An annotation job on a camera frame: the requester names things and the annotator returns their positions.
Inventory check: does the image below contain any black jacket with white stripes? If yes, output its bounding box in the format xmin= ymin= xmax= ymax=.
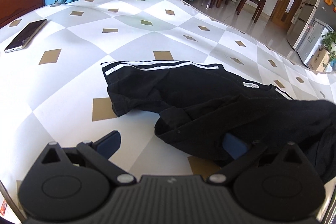
xmin=102 ymin=60 xmax=335 ymax=182

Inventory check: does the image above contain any checkered diamond tablecloth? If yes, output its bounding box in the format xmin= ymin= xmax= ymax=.
xmin=1 ymin=0 xmax=335 ymax=202

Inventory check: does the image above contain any cardboard box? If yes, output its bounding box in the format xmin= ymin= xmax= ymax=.
xmin=307 ymin=46 xmax=329 ymax=72

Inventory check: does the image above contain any smartphone on table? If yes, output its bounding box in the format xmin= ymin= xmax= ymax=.
xmin=5 ymin=19 xmax=48 ymax=53

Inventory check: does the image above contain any green potted plant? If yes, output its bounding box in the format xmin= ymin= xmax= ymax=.
xmin=322 ymin=31 xmax=336 ymax=62

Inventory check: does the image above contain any wooden chair by door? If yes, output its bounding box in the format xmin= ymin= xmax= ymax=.
xmin=236 ymin=0 xmax=266 ymax=23

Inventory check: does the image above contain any silver refrigerator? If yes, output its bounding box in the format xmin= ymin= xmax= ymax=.
xmin=286 ymin=0 xmax=335 ymax=50

